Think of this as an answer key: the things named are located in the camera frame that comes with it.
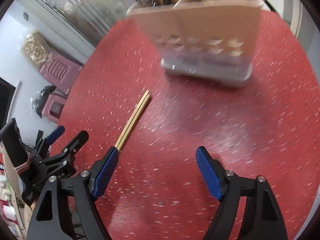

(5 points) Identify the bamboo chopstick right of pair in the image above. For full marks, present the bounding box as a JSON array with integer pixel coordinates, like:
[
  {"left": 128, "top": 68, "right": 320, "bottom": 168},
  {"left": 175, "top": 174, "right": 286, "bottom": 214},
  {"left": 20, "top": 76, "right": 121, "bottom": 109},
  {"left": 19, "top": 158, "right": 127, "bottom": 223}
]
[{"left": 117, "top": 91, "right": 153, "bottom": 153}]

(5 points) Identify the bag of peanuts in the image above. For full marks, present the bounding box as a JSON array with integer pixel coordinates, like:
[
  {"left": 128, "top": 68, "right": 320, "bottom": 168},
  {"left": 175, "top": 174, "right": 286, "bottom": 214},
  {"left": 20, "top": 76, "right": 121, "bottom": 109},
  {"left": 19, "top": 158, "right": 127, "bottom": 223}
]
[{"left": 22, "top": 32, "right": 51, "bottom": 69}]

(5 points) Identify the glass sliding door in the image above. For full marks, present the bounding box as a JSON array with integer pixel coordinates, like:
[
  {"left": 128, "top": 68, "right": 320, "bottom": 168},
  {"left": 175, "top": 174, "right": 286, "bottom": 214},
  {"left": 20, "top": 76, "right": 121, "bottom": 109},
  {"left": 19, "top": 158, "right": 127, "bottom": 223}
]
[{"left": 39, "top": 0, "right": 134, "bottom": 46}]

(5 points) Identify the black plastic bag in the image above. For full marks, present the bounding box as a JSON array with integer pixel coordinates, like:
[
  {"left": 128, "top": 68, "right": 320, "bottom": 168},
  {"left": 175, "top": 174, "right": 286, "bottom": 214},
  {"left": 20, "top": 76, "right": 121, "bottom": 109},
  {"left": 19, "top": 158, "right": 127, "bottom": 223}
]
[{"left": 32, "top": 86, "right": 56, "bottom": 118}]

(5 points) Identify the pink plastic stool stack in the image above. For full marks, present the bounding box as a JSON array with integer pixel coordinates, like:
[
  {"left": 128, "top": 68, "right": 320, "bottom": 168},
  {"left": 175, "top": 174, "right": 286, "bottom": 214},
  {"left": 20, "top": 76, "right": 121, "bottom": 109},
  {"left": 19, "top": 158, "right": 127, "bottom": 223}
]
[{"left": 39, "top": 51, "right": 83, "bottom": 95}]

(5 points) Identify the beige plastic cutlery holder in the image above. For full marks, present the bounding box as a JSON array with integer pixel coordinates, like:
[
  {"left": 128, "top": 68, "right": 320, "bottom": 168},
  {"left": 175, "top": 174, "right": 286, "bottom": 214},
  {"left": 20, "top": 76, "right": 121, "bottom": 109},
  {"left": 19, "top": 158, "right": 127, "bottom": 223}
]
[{"left": 127, "top": 0, "right": 262, "bottom": 87}]

